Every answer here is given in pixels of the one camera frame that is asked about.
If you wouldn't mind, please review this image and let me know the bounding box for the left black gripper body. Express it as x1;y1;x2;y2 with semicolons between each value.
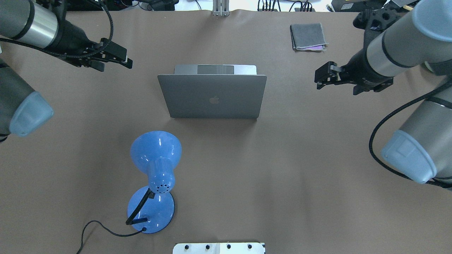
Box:
66;38;127;71

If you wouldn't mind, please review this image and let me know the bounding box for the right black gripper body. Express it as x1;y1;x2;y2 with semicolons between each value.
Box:
314;61;393;95

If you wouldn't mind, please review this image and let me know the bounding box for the grey laptop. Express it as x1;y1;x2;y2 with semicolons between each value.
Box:
157;64;267;119

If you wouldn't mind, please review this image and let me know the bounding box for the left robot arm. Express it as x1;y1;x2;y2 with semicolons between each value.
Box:
1;0;133;143

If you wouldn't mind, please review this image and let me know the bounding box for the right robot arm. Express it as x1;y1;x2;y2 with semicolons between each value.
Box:
314;0;451;191

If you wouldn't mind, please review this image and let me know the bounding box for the folded grey cloth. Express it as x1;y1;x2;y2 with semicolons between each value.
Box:
290;23;328;52

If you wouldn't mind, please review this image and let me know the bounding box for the blue desk lamp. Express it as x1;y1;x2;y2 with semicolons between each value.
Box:
126;131;182;234

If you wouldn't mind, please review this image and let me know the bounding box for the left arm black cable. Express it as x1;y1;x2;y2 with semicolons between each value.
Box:
0;0;114;59

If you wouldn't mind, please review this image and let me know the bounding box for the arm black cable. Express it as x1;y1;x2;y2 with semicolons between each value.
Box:
369;79;452;188
0;0;114;59

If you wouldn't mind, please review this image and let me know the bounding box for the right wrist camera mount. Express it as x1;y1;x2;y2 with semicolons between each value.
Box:
352;1;402;44

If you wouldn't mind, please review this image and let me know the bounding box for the aluminium frame post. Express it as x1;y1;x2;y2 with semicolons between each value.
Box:
212;0;230;17

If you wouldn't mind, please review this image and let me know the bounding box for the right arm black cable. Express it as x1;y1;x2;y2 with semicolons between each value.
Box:
369;79;452;188

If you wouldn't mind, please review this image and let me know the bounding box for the black lamp power cable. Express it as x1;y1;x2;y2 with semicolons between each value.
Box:
76;220;147;254

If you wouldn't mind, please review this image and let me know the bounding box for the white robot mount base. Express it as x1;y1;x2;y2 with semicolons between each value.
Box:
172;242;266;254

